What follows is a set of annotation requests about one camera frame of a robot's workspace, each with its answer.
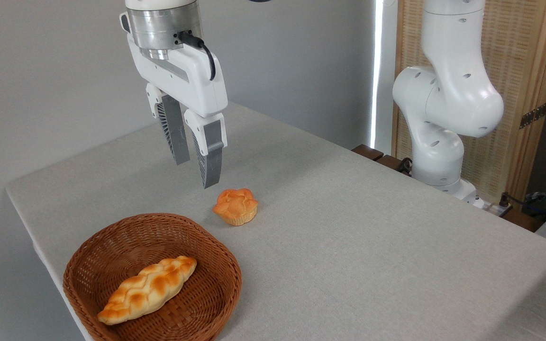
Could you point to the braided golden bread loaf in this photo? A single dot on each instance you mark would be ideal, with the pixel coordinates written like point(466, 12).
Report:
point(147, 290)

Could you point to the white power strip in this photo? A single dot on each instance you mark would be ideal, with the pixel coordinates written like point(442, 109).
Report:
point(491, 208)

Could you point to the brown wicker basket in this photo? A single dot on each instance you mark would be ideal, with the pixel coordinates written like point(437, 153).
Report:
point(206, 293)

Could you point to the silver metal wrist flange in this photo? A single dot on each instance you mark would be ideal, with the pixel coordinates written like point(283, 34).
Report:
point(157, 28)

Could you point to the wooden rattan folding screen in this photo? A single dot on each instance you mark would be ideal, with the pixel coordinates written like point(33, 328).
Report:
point(524, 57)

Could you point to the grey fabric tablecloth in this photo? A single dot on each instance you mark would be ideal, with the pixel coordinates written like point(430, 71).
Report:
point(349, 246)

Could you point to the black power plug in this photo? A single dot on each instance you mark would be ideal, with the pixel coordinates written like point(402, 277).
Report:
point(504, 200)

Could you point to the dark brown wooden block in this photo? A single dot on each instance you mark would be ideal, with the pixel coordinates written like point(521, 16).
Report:
point(522, 220)
point(367, 152)
point(389, 162)

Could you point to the dark metal screen hinge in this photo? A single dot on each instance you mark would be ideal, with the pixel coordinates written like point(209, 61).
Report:
point(533, 115)

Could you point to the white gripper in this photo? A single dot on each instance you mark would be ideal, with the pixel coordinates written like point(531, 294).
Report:
point(197, 85)

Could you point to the orange muffin shaped bread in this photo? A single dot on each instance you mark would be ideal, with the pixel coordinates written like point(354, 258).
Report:
point(235, 206)

